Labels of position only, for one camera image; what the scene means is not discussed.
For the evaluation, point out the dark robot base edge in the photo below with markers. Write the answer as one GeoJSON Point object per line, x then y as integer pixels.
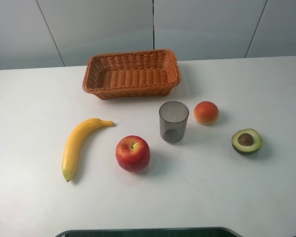
{"type": "Point", "coordinates": [176, 232]}

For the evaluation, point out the orange red peach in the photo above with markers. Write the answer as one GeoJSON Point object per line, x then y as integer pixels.
{"type": "Point", "coordinates": [206, 113]}

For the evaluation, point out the yellow banana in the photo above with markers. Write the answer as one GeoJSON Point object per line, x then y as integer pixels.
{"type": "Point", "coordinates": [74, 143]}

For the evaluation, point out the grey translucent plastic cup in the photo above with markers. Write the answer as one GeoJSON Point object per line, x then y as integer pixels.
{"type": "Point", "coordinates": [173, 116]}

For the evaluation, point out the orange wicker basket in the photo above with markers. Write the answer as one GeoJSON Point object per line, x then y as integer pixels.
{"type": "Point", "coordinates": [132, 74]}

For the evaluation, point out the halved avocado with pit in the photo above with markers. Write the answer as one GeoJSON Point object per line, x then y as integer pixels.
{"type": "Point", "coordinates": [247, 141]}

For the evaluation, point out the red apple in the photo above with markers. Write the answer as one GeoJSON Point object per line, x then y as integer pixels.
{"type": "Point", "coordinates": [132, 153]}

